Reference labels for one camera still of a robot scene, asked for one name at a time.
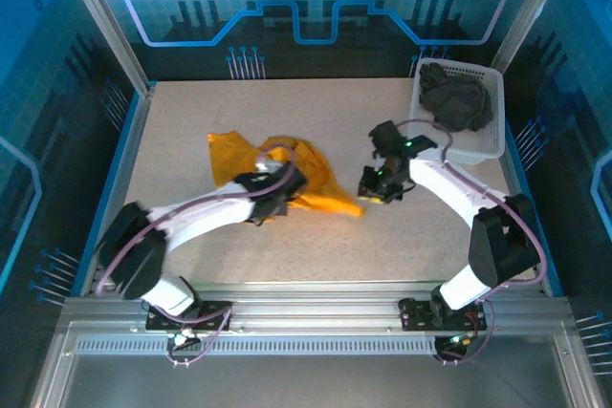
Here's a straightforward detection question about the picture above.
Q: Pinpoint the yellow t-shirt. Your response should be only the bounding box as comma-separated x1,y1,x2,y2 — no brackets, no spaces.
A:
207,129,365,218

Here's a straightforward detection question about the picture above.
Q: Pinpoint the white plastic basket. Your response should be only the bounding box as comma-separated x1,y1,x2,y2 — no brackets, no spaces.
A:
409,57,507,165

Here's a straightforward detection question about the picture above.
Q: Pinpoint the dark grey t-shirt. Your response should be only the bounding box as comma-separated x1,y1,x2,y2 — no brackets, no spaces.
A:
419,62,494,134

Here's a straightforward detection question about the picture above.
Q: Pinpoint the grey metal panel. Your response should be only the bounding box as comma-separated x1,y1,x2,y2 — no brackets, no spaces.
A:
28,321,603,408

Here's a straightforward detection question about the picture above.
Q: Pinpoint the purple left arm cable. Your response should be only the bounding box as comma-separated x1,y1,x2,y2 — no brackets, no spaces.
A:
94,142,300,369

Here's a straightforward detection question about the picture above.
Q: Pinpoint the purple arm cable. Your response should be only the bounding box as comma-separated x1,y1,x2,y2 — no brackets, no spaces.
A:
94,142,300,369
395,118,549,366

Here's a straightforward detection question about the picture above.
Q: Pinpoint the aluminium front frame rail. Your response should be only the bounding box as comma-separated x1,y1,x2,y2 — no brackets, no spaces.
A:
61,282,573,333

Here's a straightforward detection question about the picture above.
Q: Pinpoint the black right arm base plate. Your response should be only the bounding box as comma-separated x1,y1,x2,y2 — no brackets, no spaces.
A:
398,297,489,333

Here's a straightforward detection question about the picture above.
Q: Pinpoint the slotted aluminium cable duct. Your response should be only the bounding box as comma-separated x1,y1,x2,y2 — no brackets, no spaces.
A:
76,338,439,353

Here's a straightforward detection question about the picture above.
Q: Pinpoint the white left cable connector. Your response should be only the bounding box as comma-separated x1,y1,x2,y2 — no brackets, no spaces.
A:
169,329,202,350

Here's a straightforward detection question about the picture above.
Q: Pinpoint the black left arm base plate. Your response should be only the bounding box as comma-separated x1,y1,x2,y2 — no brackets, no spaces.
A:
144,300,234,333

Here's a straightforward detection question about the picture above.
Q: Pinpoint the aluminium left side rail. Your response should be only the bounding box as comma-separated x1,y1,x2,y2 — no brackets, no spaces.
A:
78,82,157,297

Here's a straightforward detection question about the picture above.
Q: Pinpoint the right cable connector with lights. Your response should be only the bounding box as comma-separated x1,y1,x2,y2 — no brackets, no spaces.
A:
434,331,479,356

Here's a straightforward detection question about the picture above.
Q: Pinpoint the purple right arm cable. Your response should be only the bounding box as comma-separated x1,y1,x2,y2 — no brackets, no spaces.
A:
395,118,549,366

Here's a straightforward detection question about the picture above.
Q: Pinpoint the aluminium right frame post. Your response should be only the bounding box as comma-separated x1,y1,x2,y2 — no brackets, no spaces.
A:
490,0,578,75

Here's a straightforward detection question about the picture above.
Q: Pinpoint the aluminium frame post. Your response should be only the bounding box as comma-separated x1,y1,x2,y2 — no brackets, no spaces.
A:
52,0,157,97
490,0,578,75

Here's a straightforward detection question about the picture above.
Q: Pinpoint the aluminium left frame post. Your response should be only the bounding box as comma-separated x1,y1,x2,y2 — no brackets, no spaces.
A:
52,0,157,97

